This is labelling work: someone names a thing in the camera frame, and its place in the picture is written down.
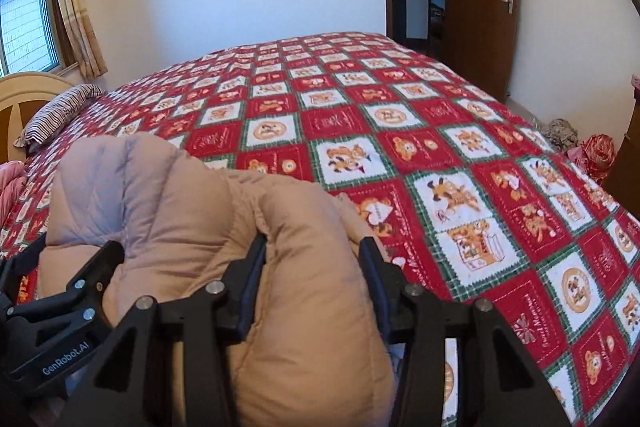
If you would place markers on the cream wooden headboard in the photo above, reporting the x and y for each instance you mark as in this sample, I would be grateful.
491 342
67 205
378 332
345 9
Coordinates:
30 92

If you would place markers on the beige puffer down coat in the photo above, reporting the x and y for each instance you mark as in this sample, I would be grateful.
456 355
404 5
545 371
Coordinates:
300 307

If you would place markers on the brown wooden cabinet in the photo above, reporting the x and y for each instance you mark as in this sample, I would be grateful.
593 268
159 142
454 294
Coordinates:
627 157

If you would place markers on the striped pillow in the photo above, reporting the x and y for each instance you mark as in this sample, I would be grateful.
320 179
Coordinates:
60 112

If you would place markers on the brown wooden door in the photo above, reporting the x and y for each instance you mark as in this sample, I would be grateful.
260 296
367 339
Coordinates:
475 37

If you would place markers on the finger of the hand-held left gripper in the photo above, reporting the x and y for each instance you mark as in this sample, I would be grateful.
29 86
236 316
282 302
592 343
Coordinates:
20 263
95 264

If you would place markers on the red patchwork printed blanket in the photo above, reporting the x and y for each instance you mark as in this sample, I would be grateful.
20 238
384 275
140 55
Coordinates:
450 132

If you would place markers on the pink quilt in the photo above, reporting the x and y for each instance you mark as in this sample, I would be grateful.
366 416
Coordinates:
10 192

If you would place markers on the grey cloth pile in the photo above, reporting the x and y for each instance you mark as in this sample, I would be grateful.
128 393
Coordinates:
561 134

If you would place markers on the window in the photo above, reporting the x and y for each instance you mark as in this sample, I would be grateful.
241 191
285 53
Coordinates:
25 22

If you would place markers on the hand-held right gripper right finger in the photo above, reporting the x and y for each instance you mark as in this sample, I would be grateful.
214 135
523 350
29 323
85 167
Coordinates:
375 279

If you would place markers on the red patterned bag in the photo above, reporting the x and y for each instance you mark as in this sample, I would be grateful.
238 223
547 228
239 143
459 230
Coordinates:
595 154

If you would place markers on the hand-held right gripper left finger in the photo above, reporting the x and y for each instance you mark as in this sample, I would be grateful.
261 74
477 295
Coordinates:
250 282

